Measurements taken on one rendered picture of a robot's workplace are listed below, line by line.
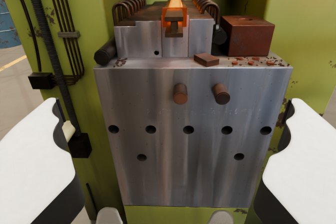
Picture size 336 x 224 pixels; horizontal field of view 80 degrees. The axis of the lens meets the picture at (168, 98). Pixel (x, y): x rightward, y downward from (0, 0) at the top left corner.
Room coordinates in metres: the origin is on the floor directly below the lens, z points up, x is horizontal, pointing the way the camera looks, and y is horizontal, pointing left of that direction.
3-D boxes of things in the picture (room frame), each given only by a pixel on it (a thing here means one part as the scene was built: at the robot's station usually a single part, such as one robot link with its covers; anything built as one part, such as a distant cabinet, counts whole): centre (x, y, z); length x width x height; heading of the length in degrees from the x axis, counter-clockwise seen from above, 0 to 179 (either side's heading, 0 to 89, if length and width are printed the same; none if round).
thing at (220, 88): (0.33, -0.10, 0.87); 0.04 x 0.03 x 0.03; 177
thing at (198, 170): (0.64, -0.06, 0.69); 0.56 x 0.38 x 0.45; 177
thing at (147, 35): (0.63, 0.00, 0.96); 0.42 x 0.20 x 0.09; 177
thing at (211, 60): (0.38, -0.08, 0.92); 0.04 x 0.03 x 0.01; 25
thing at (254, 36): (0.47, -0.17, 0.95); 0.12 x 0.09 x 0.07; 177
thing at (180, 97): (0.34, -0.02, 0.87); 0.04 x 0.03 x 0.03; 177
